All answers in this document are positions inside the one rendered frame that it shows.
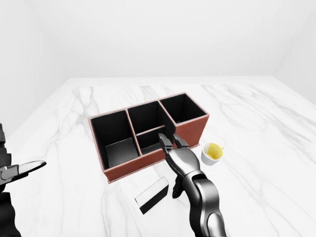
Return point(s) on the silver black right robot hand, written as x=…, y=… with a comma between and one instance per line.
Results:
x=182, y=160

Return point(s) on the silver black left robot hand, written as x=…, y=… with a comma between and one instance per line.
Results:
x=29, y=166

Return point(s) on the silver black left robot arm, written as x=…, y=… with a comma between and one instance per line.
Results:
x=5, y=217

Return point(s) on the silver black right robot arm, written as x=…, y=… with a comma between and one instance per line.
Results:
x=205, y=197

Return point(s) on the white and black book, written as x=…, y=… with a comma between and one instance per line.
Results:
x=158, y=195

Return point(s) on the red-brown desk caddy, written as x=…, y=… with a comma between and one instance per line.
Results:
x=128, y=170

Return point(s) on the white cup with yellow inside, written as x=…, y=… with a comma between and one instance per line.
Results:
x=208, y=159

